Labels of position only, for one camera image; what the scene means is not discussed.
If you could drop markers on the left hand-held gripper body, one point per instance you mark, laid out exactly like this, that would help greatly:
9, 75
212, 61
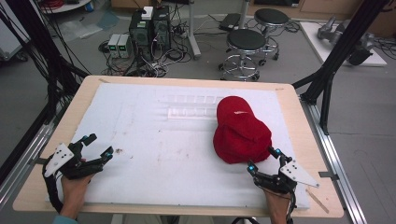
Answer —
59, 158

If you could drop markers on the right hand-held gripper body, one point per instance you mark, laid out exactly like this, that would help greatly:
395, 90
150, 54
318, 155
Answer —
294, 174

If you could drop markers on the red cap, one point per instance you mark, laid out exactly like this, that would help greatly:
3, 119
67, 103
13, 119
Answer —
239, 130

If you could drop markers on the person's right hand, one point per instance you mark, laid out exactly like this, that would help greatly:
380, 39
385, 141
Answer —
276, 205

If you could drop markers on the person's left hand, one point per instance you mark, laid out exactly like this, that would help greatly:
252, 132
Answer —
74, 193

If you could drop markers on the grey tape strip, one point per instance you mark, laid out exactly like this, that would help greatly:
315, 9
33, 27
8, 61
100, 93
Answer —
328, 175
38, 161

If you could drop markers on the wooden stick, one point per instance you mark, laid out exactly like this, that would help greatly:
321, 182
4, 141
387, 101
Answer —
317, 201

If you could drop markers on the white cloth mat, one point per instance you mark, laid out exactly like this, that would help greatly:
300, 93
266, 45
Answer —
149, 146

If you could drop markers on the clear plastic rack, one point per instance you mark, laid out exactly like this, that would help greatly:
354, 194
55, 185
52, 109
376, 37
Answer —
191, 112
190, 99

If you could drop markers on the grey power supply unit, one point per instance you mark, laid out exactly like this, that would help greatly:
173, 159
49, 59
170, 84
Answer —
124, 46
113, 45

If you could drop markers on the black round stool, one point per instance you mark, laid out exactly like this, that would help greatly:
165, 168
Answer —
271, 17
246, 40

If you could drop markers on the black computer tower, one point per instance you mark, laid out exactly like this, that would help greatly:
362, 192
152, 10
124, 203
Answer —
140, 34
162, 29

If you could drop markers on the white platform board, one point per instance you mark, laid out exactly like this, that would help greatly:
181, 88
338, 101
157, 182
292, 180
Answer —
314, 40

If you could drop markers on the black flat case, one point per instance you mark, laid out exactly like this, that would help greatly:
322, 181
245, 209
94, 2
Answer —
229, 21

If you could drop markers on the white box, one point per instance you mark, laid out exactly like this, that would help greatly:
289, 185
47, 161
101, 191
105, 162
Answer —
147, 13

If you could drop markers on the aluminium rail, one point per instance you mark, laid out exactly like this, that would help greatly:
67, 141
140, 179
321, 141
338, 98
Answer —
336, 161
25, 155

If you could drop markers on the black metal frame stand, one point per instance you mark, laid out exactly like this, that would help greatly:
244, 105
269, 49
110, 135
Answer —
339, 53
40, 46

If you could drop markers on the grey metal post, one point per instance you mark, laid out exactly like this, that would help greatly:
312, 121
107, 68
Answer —
244, 14
193, 31

